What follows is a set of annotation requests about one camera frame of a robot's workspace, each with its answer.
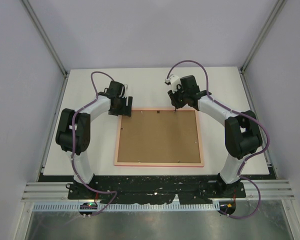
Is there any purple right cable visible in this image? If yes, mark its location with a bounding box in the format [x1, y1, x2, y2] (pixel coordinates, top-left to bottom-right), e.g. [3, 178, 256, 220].
[166, 59, 270, 220]

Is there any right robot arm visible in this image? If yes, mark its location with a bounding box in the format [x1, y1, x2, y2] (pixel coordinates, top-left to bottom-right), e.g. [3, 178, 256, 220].
[164, 74, 263, 197]

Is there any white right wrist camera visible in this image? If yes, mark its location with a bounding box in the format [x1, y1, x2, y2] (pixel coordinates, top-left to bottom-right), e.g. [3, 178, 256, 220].
[164, 74, 181, 92]

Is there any left aluminium frame post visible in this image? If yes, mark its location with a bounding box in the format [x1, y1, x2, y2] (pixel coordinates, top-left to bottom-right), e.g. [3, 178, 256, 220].
[21, 0, 70, 78]

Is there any brown frame backing board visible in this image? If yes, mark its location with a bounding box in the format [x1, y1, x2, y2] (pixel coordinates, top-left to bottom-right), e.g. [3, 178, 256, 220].
[116, 109, 201, 163]

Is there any aluminium frame post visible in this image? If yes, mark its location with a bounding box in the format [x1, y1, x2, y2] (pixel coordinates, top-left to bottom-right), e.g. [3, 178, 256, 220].
[21, 0, 70, 78]
[240, 0, 287, 74]

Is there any right aluminium frame post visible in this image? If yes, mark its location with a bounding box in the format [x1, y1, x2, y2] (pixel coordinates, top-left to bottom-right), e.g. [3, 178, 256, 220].
[240, 0, 287, 74]

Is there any slotted cable duct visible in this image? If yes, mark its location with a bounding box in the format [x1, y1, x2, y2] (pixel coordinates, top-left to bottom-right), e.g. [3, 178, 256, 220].
[32, 201, 220, 212]

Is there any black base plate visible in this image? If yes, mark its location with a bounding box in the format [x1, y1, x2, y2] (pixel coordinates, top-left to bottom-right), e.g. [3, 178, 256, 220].
[65, 175, 246, 205]

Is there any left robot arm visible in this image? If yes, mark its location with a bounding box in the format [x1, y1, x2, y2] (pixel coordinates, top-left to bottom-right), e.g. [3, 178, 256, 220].
[55, 80, 133, 199]

